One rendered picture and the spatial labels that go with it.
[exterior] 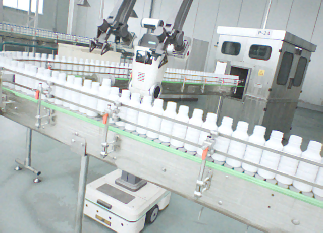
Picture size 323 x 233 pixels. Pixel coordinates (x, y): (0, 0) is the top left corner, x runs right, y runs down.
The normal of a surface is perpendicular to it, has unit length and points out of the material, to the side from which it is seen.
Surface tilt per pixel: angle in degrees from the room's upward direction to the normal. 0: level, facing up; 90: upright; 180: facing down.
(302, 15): 90
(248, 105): 90
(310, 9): 90
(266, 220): 90
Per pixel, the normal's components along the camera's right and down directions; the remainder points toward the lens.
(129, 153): -0.47, 0.11
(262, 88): -0.72, 0.04
